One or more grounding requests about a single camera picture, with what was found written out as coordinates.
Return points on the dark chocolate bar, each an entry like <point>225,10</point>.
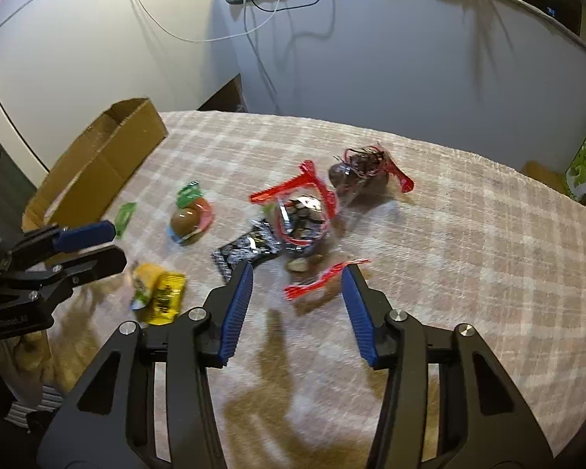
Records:
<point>244,251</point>

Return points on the yellow snack packet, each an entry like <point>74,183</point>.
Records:
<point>168,298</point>

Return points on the small red-edged snack packet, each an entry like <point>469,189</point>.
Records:
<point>317,281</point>

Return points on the red-edged bag of dark snacks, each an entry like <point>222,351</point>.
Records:
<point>356,180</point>

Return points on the cardboard box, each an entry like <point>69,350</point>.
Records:
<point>102,171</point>

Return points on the clear red-zip snack bag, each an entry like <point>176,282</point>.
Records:
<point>298,224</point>

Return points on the small brown carton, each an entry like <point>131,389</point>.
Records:
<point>542,173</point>

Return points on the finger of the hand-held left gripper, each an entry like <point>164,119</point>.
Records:
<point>85,235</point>
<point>95,264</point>

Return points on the burger shaped gummy snack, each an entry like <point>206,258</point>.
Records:
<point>188,222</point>

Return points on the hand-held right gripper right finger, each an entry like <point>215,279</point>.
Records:
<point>359,317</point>

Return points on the small green snack packet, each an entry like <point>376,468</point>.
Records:
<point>124,220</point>

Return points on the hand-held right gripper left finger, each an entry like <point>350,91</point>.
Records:
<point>234,312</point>

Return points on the striped cloth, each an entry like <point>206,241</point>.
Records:
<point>34,400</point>

